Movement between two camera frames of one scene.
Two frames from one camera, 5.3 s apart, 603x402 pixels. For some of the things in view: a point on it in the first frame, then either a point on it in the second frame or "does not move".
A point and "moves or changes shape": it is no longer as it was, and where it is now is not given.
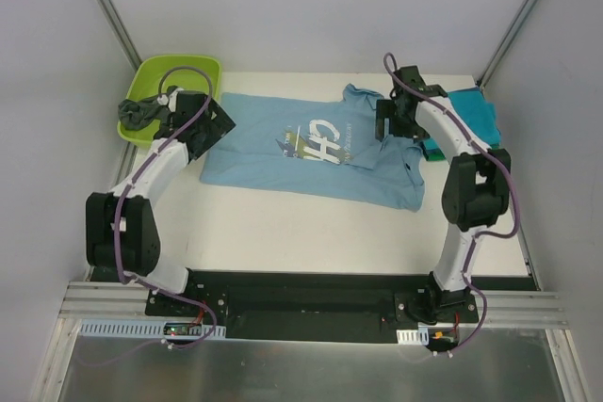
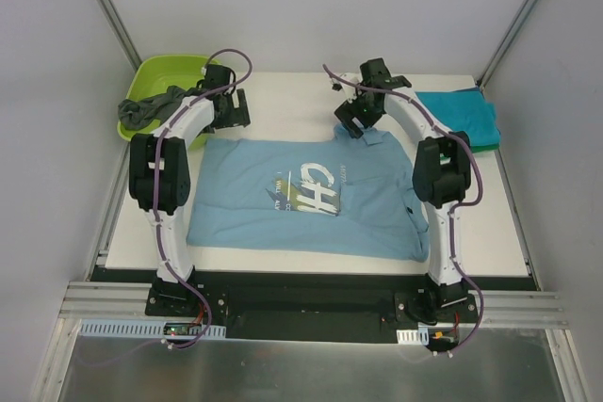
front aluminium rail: [95, 300] does not move
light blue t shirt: [326, 146] moves or changes shape
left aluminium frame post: [107, 8] does not move
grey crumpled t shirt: [142, 113] does not move
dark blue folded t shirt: [473, 88] does not move
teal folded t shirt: [480, 114] does not move
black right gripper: [386, 115] to [355, 116]
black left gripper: [219, 120] to [236, 110]
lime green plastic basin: [146, 79] does not move
